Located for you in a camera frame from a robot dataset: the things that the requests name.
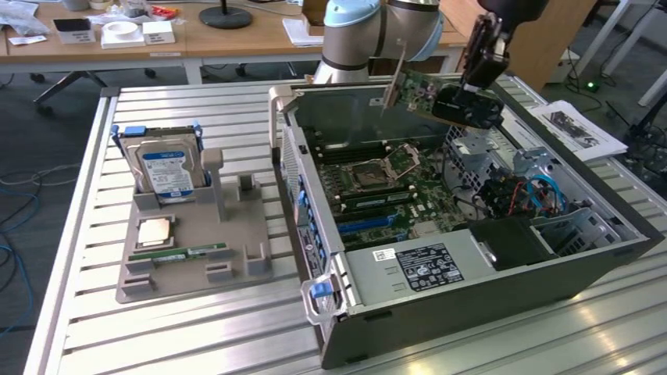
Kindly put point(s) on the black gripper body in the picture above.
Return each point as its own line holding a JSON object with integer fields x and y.
{"x": 513, "y": 11}

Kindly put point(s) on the green graphics card black cooler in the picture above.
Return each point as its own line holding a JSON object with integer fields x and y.
{"x": 417, "y": 91}

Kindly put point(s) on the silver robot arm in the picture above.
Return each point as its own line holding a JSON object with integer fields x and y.
{"x": 375, "y": 35}

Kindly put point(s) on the wooden cabinet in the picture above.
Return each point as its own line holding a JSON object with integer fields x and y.
{"x": 542, "y": 47}

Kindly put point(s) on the white socket box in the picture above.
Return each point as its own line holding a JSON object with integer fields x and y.
{"x": 565, "y": 70}

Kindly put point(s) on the black device with green light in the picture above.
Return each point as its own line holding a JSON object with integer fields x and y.
{"x": 592, "y": 86}

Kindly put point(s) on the stack of printed papers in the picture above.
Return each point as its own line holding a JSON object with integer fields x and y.
{"x": 573, "y": 129}

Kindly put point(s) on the silver metal drive cage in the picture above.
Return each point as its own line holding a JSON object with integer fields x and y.
{"x": 485, "y": 168}

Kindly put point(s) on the metal socket cover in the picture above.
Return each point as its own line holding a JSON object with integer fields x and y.
{"x": 403, "y": 160}

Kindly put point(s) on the brown cardboard box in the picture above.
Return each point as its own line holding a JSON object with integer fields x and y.
{"x": 313, "y": 11}

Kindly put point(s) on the white papers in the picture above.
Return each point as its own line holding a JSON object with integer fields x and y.
{"x": 299, "y": 35}

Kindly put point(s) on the black RAM slot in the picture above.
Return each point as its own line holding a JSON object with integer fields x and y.
{"x": 349, "y": 147}
{"x": 351, "y": 158}

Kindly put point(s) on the CPU socket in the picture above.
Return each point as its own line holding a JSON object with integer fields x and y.
{"x": 370, "y": 173}

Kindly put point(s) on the green motherboard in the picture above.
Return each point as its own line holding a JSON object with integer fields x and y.
{"x": 433, "y": 203}

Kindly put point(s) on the silver disk bay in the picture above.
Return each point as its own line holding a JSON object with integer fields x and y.
{"x": 589, "y": 226}

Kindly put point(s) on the black plastic shroud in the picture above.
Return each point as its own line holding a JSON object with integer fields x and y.
{"x": 511, "y": 242}

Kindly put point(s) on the black round lamp base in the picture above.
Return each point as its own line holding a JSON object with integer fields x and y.
{"x": 225, "y": 17}

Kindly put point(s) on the blue slot clip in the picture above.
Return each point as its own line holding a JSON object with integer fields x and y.
{"x": 313, "y": 231}
{"x": 299, "y": 199}

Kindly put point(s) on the silver power supply unit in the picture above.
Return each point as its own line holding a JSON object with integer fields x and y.
{"x": 381, "y": 281}

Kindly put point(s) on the red packets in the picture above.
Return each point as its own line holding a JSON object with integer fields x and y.
{"x": 165, "y": 12}

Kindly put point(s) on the plain white box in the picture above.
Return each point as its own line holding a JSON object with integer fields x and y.
{"x": 158, "y": 33}

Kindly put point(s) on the dark grey open PC case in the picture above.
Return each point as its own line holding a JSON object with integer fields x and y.
{"x": 469, "y": 304}

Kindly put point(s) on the dark jar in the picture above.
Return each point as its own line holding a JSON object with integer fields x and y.
{"x": 135, "y": 9}

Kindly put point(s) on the blue case latch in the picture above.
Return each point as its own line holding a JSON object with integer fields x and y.
{"x": 319, "y": 291}

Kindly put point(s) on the flat white box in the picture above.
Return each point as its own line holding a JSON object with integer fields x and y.
{"x": 122, "y": 43}

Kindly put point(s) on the hard disk with blue caddy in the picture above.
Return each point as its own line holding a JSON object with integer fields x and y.
{"x": 167, "y": 172}

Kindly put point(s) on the white tape roll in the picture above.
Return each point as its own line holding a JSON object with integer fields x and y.
{"x": 121, "y": 29}

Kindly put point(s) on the grey parts rack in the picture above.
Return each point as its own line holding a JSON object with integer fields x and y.
{"x": 198, "y": 242}

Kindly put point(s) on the white bowl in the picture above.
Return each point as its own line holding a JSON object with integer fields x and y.
{"x": 101, "y": 4}

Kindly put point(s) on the white box with black top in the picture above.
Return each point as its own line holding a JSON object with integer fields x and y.
{"x": 75, "y": 33}

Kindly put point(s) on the grey cup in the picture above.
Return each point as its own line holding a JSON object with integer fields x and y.
{"x": 77, "y": 4}

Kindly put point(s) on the silver CPU chip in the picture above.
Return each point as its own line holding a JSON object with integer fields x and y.
{"x": 155, "y": 232}

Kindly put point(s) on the black office chair base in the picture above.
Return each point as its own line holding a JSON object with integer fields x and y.
{"x": 63, "y": 86}

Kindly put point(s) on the white card with print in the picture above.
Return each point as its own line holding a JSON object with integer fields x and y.
{"x": 26, "y": 40}

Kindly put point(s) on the clear plastic bag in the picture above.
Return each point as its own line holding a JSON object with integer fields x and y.
{"x": 21, "y": 17}

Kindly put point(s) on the white desk frame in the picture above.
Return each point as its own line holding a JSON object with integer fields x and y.
{"x": 600, "y": 37}

